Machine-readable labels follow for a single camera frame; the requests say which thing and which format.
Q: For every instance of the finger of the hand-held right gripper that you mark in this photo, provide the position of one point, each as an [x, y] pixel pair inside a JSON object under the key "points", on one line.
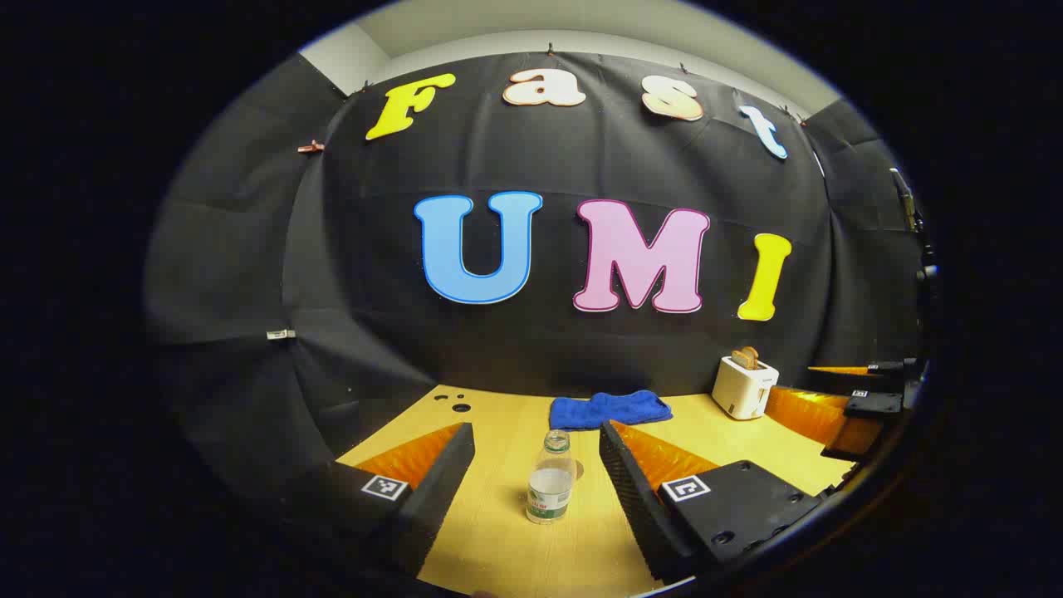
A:
{"points": [[872, 404], [887, 367]]}

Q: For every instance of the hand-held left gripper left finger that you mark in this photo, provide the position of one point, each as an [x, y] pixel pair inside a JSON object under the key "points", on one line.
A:
{"points": [[432, 490]]}

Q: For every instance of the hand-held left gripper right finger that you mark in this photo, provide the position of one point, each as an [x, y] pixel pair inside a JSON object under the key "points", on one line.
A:
{"points": [[631, 498]]}

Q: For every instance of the round brown coaster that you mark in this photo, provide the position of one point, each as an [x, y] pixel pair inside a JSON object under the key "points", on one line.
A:
{"points": [[579, 469]]}

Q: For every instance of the clear plastic water bottle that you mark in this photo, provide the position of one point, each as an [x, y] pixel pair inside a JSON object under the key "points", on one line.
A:
{"points": [[551, 486]]}

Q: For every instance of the blue folded towel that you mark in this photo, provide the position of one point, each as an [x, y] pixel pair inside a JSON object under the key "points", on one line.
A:
{"points": [[610, 409]]}

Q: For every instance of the white toaster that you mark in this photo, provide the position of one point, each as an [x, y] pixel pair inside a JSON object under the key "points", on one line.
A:
{"points": [[743, 390]]}

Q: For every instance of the toast slice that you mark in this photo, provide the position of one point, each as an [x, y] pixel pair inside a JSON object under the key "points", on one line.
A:
{"points": [[745, 358]]}

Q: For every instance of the white clip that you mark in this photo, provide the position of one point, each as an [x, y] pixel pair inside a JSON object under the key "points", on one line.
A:
{"points": [[281, 334]]}

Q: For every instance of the black backdrop cloth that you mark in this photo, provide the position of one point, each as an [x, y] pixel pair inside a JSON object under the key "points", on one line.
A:
{"points": [[374, 274]]}

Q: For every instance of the orange clip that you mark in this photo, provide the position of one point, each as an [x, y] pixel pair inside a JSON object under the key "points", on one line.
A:
{"points": [[311, 148]]}

